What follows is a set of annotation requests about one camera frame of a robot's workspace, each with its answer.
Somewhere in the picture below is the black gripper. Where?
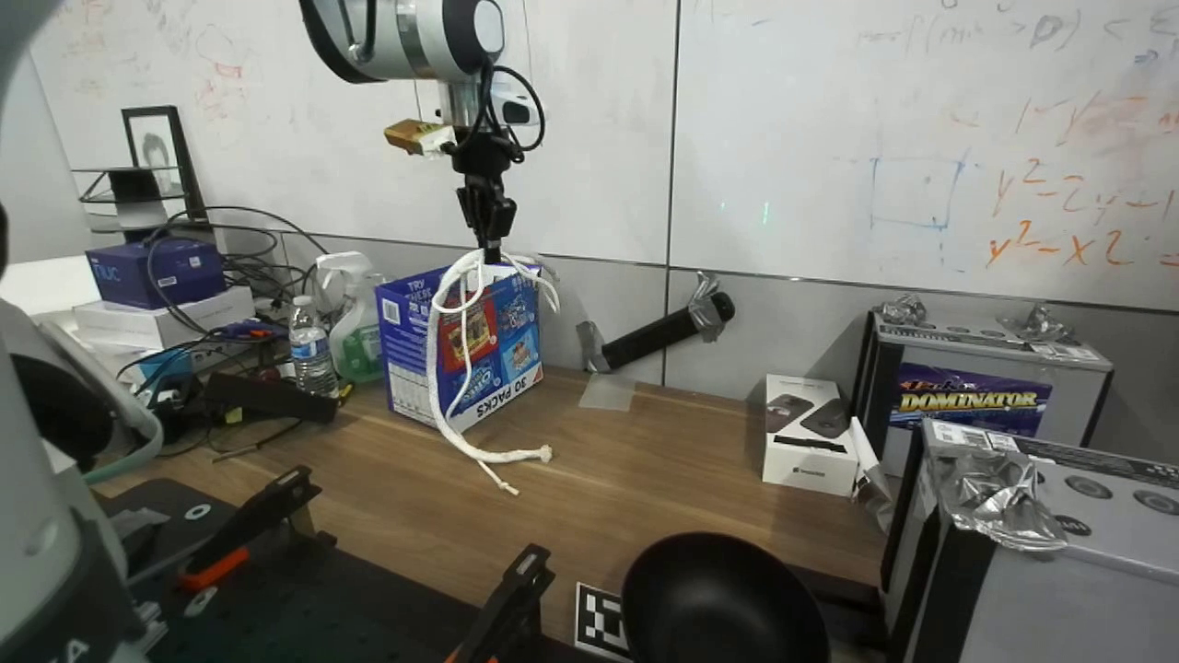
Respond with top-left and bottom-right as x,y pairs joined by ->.
452,130 -> 522,266

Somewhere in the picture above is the blue Oreo carton box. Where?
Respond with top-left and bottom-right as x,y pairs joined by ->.
377,267 -> 541,432

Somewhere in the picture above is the thick white braided rope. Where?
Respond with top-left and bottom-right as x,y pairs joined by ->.
425,246 -> 562,467

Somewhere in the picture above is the thin white rope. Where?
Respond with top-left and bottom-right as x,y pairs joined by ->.
439,251 -> 565,501

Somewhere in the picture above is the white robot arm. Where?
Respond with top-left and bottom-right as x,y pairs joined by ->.
299,0 -> 522,266

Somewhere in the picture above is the blue cardboard box background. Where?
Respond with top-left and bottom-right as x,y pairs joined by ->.
86,237 -> 226,310

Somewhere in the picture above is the white small product box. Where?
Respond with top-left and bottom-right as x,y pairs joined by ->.
759,377 -> 872,498

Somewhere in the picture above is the green spray bottle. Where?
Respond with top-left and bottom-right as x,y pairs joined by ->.
310,251 -> 392,385

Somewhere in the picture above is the clear plastic water bottle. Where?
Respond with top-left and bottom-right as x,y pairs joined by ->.
288,293 -> 332,393

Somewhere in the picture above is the orange black clamp tool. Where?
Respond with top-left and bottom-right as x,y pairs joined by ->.
123,462 -> 321,593

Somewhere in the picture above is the black white fiducial marker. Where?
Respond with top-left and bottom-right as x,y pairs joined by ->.
575,580 -> 630,663

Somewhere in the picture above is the black frying pan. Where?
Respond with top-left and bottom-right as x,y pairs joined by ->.
622,535 -> 833,663

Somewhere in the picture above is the black battery Dominator label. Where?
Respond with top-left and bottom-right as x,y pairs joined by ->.
853,307 -> 1113,480

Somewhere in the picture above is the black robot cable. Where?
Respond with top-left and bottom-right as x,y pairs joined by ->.
482,62 -> 548,157

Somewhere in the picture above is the black cylindrical handle tool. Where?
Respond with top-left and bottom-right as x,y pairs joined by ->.
578,277 -> 736,377

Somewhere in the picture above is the black picture frame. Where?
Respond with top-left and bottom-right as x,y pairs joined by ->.
123,108 -> 208,216

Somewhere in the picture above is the black clamp bracket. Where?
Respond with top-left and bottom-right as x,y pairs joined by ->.
448,545 -> 552,663

